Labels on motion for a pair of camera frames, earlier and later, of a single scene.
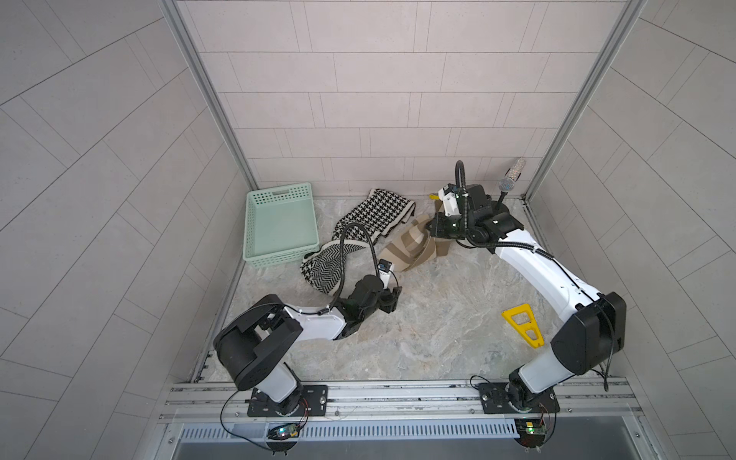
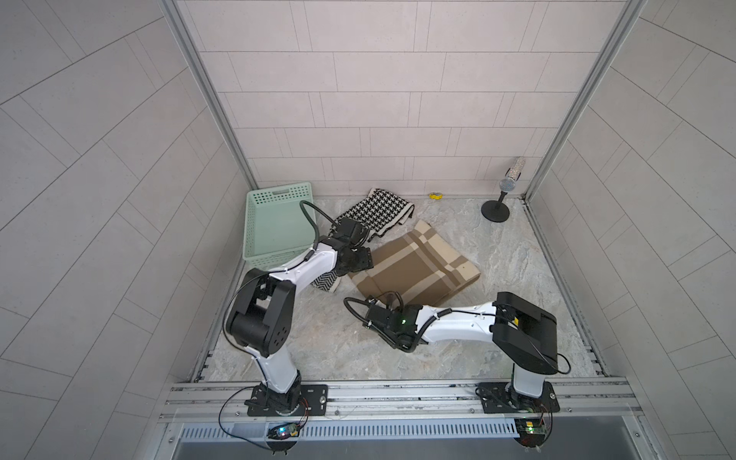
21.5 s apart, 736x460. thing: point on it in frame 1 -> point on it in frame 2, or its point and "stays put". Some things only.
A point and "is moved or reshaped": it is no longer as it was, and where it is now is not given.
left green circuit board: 284,431 stays put
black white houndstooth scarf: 379,213 stays put
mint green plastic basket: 281,225 stays put
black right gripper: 440,228 -> 392,341
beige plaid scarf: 415,245 is moved or reshaped
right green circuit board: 531,431 stays put
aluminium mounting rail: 402,404 stays put
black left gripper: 390,300 -> 364,260
